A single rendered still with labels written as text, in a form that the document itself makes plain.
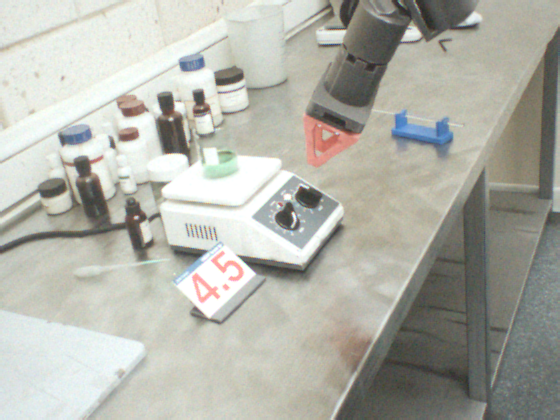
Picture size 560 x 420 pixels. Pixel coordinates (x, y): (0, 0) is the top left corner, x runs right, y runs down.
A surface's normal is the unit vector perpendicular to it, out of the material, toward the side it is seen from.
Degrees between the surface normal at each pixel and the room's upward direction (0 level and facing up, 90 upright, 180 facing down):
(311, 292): 0
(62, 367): 0
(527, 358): 0
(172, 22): 90
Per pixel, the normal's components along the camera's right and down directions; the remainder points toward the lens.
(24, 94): 0.88, 0.10
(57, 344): -0.15, -0.88
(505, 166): -0.45, 0.47
